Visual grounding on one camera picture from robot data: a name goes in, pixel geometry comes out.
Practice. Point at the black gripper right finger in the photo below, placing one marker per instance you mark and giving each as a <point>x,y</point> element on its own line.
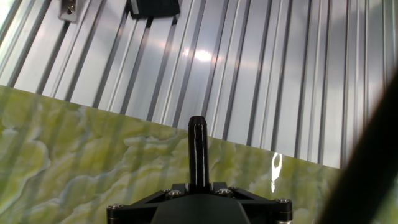
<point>264,208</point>

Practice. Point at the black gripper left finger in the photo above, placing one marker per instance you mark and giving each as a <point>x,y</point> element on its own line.
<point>143,207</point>

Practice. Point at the green marble pattern mat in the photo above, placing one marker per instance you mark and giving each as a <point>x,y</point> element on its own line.
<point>77,149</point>

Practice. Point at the black computer mouse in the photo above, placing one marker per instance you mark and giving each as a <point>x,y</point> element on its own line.
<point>155,7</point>

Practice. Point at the aluminium frame post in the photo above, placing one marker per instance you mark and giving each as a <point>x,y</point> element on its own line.
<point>69,9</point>

